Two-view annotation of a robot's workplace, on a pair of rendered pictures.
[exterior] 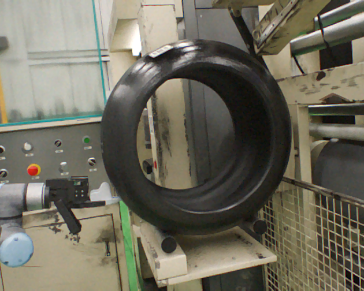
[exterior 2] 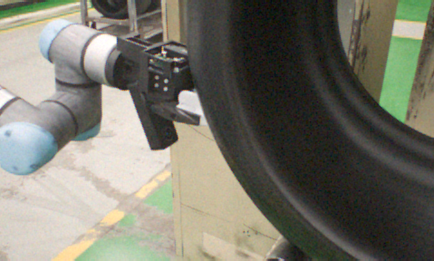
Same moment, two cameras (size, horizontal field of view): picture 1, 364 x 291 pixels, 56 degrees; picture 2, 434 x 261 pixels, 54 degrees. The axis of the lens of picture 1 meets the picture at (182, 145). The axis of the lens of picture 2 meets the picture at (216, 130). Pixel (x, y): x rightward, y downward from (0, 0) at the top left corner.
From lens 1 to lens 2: 0.64 m
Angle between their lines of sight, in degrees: 48
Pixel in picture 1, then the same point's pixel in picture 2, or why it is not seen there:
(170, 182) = not seen: outside the picture
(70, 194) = (142, 79)
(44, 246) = not seen: hidden behind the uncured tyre
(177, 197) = (414, 157)
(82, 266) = not seen: hidden behind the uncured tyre
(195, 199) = not seen: outside the picture
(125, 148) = (204, 19)
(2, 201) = (56, 53)
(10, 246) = not seen: outside the picture
